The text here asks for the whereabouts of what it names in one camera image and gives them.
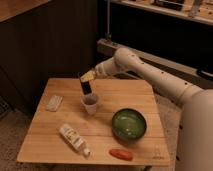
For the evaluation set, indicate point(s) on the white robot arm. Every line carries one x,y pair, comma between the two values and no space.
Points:
195,135

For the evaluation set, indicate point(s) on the red oblong object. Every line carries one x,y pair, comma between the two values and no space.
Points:
121,154

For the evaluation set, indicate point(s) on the white lotion tube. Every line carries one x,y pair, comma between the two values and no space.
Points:
73,138

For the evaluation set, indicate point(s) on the wooden table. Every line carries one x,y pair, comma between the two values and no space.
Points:
43,144

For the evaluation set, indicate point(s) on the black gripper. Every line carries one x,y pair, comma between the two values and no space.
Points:
86,88

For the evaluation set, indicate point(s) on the vertical metal pole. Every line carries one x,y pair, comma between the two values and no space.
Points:
108,33

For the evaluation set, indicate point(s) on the green ceramic bowl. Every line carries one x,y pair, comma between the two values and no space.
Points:
128,124

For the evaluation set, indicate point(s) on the wooden shelf with items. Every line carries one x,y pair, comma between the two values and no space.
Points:
200,11

